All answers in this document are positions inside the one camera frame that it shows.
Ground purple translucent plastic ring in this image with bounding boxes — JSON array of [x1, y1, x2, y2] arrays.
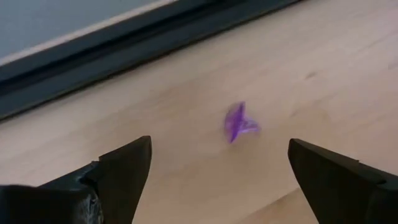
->
[[223, 101, 261, 144]]

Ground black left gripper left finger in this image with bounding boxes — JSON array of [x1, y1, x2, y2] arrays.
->
[[0, 135, 152, 224]]

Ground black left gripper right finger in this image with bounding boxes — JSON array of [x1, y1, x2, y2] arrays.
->
[[287, 138, 398, 224]]

